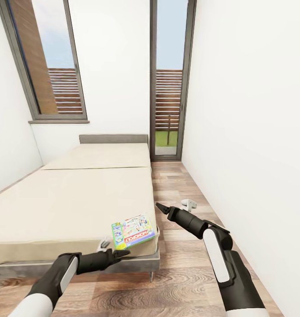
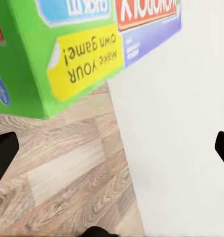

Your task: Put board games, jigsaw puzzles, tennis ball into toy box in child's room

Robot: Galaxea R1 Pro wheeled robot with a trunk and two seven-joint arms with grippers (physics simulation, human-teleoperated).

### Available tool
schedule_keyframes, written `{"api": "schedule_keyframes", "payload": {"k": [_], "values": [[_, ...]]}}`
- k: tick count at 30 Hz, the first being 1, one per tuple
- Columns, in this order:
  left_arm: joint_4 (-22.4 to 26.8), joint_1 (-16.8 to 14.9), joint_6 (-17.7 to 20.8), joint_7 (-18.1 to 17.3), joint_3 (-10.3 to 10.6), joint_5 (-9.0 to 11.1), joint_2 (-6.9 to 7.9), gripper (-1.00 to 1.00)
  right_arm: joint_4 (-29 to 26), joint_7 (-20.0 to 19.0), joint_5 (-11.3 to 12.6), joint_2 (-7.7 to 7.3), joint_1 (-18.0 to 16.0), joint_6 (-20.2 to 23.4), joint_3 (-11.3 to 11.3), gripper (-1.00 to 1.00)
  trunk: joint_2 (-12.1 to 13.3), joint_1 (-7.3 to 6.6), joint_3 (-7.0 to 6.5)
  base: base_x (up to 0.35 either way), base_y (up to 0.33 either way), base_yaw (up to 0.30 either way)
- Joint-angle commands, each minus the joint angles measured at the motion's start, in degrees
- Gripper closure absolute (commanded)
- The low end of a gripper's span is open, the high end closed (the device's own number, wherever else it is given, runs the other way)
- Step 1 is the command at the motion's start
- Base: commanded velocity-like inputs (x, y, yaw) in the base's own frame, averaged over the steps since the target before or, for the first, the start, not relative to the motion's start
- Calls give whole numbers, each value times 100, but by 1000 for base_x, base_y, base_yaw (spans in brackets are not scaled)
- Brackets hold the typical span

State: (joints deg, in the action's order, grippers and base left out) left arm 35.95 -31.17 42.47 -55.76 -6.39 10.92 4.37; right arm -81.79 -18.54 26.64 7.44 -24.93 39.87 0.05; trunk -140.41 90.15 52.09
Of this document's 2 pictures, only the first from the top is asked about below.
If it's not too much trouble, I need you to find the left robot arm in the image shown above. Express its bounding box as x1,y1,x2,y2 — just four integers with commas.
8,236,130,317

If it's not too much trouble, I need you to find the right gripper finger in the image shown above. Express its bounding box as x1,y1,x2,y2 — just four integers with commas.
156,202,172,215

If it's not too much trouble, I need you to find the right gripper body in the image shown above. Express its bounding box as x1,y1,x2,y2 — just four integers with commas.
167,206,197,232

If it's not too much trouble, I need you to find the board game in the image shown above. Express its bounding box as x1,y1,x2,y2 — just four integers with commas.
112,213,155,251

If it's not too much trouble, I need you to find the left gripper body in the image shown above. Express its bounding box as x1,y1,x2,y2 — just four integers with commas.
89,248,114,273

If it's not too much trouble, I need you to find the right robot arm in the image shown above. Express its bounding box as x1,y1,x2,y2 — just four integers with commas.
156,199,270,317

